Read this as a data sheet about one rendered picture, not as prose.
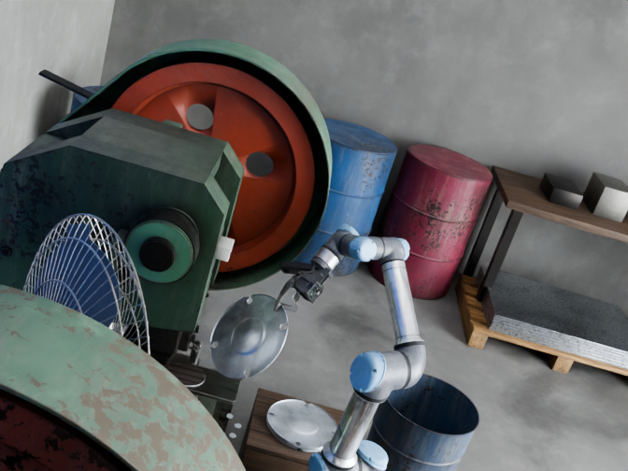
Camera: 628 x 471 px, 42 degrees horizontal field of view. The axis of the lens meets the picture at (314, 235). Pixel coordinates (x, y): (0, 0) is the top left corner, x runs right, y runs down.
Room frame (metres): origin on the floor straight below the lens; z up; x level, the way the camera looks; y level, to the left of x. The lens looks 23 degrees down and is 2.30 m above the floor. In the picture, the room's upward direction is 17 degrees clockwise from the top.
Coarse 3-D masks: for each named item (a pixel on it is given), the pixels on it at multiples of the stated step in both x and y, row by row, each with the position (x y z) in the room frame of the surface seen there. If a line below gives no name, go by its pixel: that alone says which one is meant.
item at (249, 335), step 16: (240, 304) 2.36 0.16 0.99; (256, 304) 2.34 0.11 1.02; (272, 304) 2.32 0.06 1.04; (224, 320) 2.34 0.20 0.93; (240, 320) 2.31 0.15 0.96; (256, 320) 2.28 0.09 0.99; (272, 320) 2.27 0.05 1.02; (224, 336) 2.28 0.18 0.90; (240, 336) 2.26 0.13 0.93; (256, 336) 2.23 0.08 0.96; (272, 336) 2.22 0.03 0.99; (224, 352) 2.24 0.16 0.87; (240, 352) 2.21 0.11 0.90; (256, 352) 2.20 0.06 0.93; (272, 352) 2.18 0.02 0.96; (224, 368) 2.19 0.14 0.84; (240, 368) 2.17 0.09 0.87; (256, 368) 2.15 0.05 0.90
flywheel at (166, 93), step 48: (144, 96) 2.50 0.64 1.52; (192, 96) 2.54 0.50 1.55; (240, 96) 2.55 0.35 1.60; (288, 96) 2.59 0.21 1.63; (240, 144) 2.55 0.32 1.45; (288, 144) 2.55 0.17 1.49; (240, 192) 2.55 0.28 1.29; (288, 192) 2.56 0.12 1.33; (240, 240) 2.55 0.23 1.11; (288, 240) 2.53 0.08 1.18
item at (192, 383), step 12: (180, 372) 2.19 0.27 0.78; (192, 372) 2.20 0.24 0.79; (204, 372) 2.23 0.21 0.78; (216, 372) 2.25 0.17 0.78; (192, 384) 2.14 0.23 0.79; (204, 384) 2.17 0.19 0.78; (216, 384) 2.19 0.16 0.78; (228, 384) 2.21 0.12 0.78; (204, 396) 2.12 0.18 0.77; (216, 396) 2.13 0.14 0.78; (228, 396) 2.14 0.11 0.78
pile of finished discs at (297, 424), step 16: (288, 400) 2.82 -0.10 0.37; (272, 416) 2.69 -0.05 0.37; (288, 416) 2.72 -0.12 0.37; (304, 416) 2.74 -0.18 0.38; (320, 416) 2.78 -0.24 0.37; (272, 432) 2.60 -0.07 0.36; (288, 432) 2.62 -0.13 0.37; (304, 432) 2.64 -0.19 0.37; (320, 432) 2.68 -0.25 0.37; (304, 448) 2.56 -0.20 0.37; (320, 448) 2.58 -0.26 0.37
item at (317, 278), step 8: (320, 264) 2.37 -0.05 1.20; (304, 272) 2.35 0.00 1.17; (312, 272) 2.37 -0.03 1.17; (320, 272) 2.36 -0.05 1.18; (328, 272) 2.36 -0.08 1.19; (296, 280) 2.33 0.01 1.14; (304, 280) 2.34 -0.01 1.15; (312, 280) 2.32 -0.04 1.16; (320, 280) 2.34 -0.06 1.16; (296, 288) 2.33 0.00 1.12; (304, 288) 2.30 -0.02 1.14; (312, 288) 2.31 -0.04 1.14; (320, 288) 2.34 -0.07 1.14; (304, 296) 2.34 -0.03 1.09; (312, 296) 2.31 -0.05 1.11
